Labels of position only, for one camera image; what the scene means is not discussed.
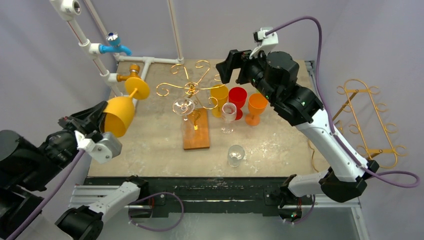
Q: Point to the yellow plastic goblet front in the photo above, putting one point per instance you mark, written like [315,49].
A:
[120,110]

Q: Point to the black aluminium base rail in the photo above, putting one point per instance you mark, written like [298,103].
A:
[211,195]

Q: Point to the gold wire wine glass rack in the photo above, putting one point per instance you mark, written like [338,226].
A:
[194,114]

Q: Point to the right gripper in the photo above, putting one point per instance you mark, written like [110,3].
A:
[244,62]

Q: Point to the orange brass tap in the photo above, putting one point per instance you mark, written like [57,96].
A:
[134,70]

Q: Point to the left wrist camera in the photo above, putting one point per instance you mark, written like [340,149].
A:
[107,148]

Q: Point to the red plastic goblet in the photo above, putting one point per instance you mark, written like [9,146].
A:
[238,96]

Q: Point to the gold wall hook rack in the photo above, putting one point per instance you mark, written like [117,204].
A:
[368,114]

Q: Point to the clear glass near front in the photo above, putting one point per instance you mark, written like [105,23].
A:
[235,155]

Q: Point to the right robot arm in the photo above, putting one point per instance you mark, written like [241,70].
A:
[275,76]

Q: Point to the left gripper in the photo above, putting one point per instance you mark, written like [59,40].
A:
[85,119]

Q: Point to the white pvc pipe frame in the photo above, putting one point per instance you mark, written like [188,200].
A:
[68,10]

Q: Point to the ribbed clear wine glass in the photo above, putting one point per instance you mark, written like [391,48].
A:
[229,114]

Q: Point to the orange plastic goblet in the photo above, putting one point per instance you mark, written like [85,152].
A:
[256,106]

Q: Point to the yellow plastic goblet back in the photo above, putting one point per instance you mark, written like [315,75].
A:
[219,94]

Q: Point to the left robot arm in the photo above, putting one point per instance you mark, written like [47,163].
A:
[26,168]

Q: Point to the yellow plastic goblet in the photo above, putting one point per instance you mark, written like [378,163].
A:
[120,110]
[219,94]

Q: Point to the blue tap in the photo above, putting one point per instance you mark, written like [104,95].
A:
[114,45]

